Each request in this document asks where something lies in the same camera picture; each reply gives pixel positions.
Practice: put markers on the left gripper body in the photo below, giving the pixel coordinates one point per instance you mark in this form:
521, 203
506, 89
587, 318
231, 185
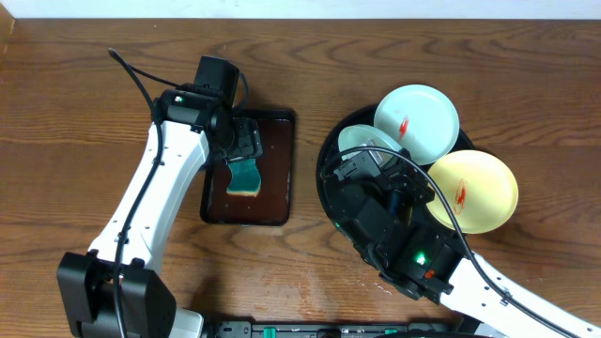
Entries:
247, 142

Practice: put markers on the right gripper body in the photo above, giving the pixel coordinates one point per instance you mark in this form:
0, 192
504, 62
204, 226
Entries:
399, 180

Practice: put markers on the green yellow sponge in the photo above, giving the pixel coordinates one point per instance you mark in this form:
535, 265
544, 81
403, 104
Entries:
245, 178

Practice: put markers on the pale blue plate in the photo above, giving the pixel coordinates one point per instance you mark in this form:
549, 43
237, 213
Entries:
365, 135
421, 119

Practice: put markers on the yellow plate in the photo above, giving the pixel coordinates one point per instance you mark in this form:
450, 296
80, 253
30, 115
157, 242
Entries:
480, 189

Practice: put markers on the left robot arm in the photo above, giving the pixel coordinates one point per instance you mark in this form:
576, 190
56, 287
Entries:
115, 288

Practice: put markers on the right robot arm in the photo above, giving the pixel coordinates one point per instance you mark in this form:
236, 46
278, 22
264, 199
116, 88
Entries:
473, 287

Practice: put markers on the black rectangular tray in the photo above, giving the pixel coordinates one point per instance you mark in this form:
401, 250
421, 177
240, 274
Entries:
271, 206

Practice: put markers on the black round tray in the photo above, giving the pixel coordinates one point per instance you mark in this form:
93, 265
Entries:
386, 237

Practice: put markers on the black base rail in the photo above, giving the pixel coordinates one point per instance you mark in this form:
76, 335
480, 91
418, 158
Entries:
246, 329

